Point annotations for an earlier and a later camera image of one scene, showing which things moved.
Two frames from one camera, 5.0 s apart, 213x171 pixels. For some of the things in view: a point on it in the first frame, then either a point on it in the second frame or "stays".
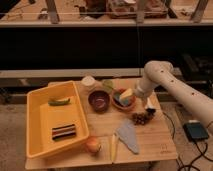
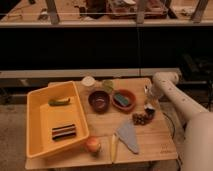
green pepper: [58, 102] stays
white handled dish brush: [151, 105] stays
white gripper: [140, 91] to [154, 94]
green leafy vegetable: [108, 85] stays
